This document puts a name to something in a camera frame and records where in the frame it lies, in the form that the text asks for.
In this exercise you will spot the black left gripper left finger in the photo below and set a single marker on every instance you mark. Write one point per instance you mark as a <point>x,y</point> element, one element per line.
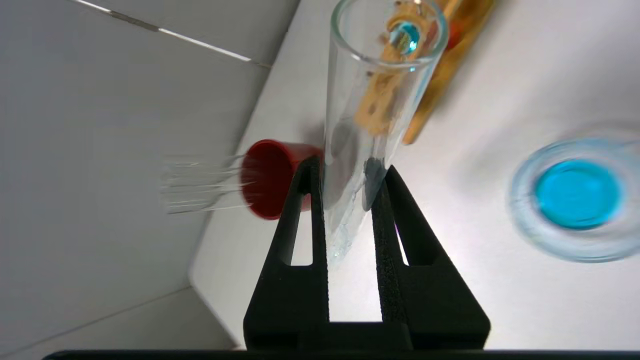
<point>285,310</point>

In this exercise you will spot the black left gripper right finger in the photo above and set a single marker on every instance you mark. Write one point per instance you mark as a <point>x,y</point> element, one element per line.
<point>430,310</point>

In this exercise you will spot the test tube with blue pigment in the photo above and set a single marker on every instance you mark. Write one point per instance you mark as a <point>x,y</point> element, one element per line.
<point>380,75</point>

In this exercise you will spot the empty glass test tube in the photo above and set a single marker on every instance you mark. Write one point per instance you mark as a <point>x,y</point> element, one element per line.
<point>210,170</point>
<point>210,202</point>

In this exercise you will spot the wooden test tube rack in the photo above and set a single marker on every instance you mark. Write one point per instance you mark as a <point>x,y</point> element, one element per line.
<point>447,70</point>

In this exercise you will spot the test tube with red pigment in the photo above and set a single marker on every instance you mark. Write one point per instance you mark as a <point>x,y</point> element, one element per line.
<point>455,37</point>

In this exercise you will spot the red plastic cup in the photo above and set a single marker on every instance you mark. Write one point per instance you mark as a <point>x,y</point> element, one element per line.
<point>270,175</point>

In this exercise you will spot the clear glass beaker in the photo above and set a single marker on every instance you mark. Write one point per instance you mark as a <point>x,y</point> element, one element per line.
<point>575,192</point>

